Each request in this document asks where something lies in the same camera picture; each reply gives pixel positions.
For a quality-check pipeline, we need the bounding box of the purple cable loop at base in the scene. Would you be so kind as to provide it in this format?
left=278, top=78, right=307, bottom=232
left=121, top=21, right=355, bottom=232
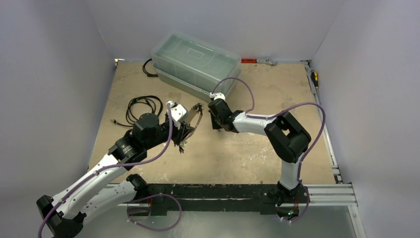
left=126, top=192, right=183, bottom=232

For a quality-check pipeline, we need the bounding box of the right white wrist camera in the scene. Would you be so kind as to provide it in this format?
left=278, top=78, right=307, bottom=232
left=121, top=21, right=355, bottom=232
left=209, top=92, right=226, bottom=101

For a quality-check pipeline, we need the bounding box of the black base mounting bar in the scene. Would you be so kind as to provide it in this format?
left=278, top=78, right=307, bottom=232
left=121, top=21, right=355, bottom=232
left=126, top=174, right=311, bottom=220

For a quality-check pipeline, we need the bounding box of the yellow black screwdriver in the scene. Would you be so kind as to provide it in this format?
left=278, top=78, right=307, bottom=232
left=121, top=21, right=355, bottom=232
left=311, top=71, right=319, bottom=90

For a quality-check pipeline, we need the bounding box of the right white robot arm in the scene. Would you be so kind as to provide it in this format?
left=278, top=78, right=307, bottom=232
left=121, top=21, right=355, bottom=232
left=208, top=99, right=311, bottom=202

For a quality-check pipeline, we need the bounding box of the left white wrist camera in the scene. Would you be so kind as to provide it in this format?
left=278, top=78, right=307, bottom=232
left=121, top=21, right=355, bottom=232
left=166, top=101, right=189, bottom=123

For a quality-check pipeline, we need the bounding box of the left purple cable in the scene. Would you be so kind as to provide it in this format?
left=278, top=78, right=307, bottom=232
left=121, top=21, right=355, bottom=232
left=37, top=102, right=174, bottom=238

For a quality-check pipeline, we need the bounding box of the black cable behind box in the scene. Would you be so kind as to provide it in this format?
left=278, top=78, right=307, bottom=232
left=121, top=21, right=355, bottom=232
left=142, top=58, right=159, bottom=78

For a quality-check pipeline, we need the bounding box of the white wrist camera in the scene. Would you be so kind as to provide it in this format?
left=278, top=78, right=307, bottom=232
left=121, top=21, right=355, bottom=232
left=209, top=92, right=226, bottom=101
left=166, top=101, right=189, bottom=123

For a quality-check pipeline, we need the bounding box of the red handled wrench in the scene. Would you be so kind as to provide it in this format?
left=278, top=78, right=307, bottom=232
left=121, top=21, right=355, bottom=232
left=241, top=58, right=277, bottom=66

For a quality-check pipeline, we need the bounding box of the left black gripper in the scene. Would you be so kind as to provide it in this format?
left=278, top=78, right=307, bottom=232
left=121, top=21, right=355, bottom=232
left=145, top=118, right=194, bottom=150

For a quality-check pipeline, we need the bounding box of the oval metal keyring plate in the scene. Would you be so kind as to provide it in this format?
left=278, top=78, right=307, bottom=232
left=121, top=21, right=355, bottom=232
left=178, top=103, right=204, bottom=154

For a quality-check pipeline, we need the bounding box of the translucent green storage box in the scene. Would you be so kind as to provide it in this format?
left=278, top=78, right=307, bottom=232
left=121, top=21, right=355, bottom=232
left=151, top=31, right=242, bottom=102

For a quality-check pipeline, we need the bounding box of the coiled black cable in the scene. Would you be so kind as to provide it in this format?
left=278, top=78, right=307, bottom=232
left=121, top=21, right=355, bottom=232
left=111, top=95, right=164, bottom=127

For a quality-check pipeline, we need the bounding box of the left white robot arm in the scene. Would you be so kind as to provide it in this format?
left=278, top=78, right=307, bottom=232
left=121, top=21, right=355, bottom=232
left=36, top=109, right=195, bottom=238

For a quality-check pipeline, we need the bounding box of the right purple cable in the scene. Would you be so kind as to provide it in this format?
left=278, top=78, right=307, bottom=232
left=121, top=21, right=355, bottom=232
left=211, top=77, right=326, bottom=224

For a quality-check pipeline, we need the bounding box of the aluminium rail right side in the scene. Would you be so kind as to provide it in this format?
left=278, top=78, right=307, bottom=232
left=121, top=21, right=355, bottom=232
left=301, top=60, right=367, bottom=238

